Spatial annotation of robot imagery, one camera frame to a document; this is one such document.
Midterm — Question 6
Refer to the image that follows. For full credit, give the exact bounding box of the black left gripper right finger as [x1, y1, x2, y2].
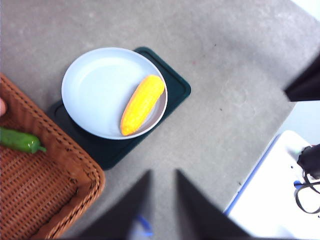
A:
[175, 169, 252, 240]

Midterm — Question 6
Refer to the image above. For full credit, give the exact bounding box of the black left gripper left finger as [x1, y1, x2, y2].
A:
[74, 169, 153, 240]

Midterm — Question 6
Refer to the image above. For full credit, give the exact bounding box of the yellow corn cob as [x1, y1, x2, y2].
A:
[120, 74, 166, 137]

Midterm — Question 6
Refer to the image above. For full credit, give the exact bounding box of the light blue round plate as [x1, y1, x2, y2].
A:
[61, 46, 168, 140]

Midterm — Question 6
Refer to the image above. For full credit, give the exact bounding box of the brown woven wicker basket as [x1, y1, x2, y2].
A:
[0, 72, 106, 240]

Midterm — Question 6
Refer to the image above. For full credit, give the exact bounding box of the blue strip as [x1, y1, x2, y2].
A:
[133, 214, 154, 237]

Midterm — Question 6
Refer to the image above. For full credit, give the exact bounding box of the dark green cutting board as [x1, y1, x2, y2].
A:
[46, 46, 192, 171]

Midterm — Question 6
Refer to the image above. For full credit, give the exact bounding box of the green chili pepper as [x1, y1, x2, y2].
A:
[0, 126, 48, 154]

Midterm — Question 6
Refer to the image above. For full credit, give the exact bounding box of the brown egg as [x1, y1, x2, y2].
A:
[0, 97, 8, 118]

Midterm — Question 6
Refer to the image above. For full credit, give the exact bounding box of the black looped cable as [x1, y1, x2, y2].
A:
[294, 172, 320, 215]

